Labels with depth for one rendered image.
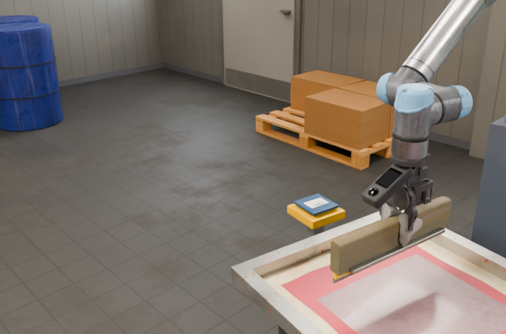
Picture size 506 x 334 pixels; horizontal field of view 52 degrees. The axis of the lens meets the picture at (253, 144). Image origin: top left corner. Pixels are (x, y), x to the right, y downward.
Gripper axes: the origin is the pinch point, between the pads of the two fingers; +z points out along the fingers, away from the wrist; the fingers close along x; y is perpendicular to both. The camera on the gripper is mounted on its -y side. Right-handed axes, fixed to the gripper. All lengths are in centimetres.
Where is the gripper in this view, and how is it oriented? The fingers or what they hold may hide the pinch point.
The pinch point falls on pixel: (394, 238)
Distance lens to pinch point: 125.1
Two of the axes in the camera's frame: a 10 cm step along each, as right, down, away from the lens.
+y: 8.3, -2.1, 5.1
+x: -5.5, -2.9, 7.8
